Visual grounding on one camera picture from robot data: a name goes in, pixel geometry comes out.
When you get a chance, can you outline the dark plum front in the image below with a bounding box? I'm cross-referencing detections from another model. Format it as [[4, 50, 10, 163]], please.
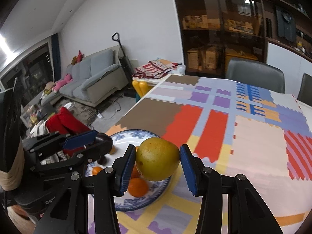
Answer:
[[97, 155, 107, 165]]

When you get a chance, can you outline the dark plum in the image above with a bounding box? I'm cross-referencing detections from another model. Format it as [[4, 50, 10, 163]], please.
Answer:
[[95, 133, 113, 144], [97, 155, 107, 165]]

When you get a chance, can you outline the small orange tangerine back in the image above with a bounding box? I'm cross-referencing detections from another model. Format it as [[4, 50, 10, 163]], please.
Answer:
[[92, 166, 103, 175]]

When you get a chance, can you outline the dark plum back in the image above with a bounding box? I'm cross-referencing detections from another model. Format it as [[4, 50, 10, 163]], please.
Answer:
[[95, 133, 113, 144]]

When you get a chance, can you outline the orange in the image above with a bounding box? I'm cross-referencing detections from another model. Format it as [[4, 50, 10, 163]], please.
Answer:
[[128, 177, 149, 198]]

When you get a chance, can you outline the yellow-green pomelo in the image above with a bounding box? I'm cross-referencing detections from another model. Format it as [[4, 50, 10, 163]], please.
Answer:
[[135, 137, 180, 182]]

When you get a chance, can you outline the person left hand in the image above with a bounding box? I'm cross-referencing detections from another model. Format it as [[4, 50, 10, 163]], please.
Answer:
[[7, 205, 36, 225]]

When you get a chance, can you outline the red jacket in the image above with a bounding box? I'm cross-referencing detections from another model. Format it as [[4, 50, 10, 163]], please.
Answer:
[[45, 106, 92, 156]]

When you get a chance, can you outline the blue white porcelain plate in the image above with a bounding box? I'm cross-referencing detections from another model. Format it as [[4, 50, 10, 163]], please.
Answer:
[[83, 129, 173, 212]]

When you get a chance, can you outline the grey sofa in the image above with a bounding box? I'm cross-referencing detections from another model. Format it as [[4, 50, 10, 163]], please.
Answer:
[[39, 46, 128, 107]]

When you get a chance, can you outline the colourful patchwork tablecloth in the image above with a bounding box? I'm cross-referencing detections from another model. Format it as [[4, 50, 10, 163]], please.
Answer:
[[103, 75, 311, 233]]

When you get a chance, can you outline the yellow child chair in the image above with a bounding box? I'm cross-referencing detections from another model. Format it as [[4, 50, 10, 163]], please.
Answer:
[[132, 80, 154, 98]]

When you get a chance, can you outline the black stick vacuum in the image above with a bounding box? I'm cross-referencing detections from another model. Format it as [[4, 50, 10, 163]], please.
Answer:
[[112, 32, 137, 99]]

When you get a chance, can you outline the striped cloth pile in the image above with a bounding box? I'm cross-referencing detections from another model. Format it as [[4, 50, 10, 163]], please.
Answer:
[[132, 59, 181, 79]]

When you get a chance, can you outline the grey chair right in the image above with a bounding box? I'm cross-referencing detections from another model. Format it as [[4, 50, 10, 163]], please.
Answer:
[[297, 74, 312, 106]]

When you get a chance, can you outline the grey chair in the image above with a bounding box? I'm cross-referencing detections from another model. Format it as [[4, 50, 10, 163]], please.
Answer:
[[297, 74, 312, 106], [225, 58, 285, 94]]

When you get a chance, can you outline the grey chair left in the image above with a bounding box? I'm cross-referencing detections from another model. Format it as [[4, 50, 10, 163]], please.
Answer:
[[225, 58, 285, 94]]

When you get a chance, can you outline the glass display cabinet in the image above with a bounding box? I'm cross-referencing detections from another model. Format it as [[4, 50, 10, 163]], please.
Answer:
[[175, 0, 265, 78]]

